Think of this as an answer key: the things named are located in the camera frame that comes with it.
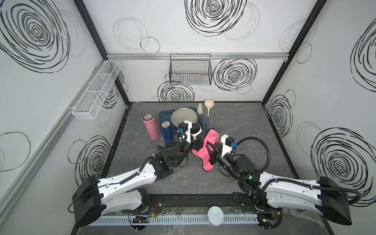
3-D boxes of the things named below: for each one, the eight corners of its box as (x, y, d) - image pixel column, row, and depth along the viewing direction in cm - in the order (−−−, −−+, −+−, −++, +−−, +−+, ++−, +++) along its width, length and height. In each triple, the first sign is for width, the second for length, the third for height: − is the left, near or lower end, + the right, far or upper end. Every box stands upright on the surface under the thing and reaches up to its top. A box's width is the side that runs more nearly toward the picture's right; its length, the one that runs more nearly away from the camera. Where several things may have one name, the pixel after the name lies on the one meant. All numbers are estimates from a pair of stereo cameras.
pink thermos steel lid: (149, 140, 99) (141, 122, 83) (150, 132, 104) (143, 112, 87) (158, 140, 99) (152, 122, 83) (160, 132, 104) (154, 112, 88)
